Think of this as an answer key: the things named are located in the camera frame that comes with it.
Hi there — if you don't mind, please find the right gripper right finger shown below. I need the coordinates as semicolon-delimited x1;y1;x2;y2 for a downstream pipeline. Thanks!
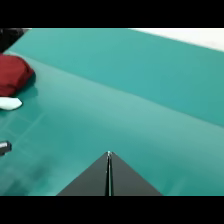
109;151;164;197

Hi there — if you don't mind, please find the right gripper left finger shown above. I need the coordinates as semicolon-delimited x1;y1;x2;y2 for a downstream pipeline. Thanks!
56;151;110;197

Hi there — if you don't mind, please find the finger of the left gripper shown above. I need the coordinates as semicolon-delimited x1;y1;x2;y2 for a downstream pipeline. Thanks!
0;140;13;157

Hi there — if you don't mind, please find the white garment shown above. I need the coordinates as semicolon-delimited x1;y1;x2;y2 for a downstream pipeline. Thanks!
0;96;24;111

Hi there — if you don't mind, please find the red garment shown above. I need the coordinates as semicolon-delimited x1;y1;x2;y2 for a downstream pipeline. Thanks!
0;53;36;98

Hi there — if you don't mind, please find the black garment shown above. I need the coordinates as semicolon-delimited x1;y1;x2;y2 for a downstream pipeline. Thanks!
0;28;30;54

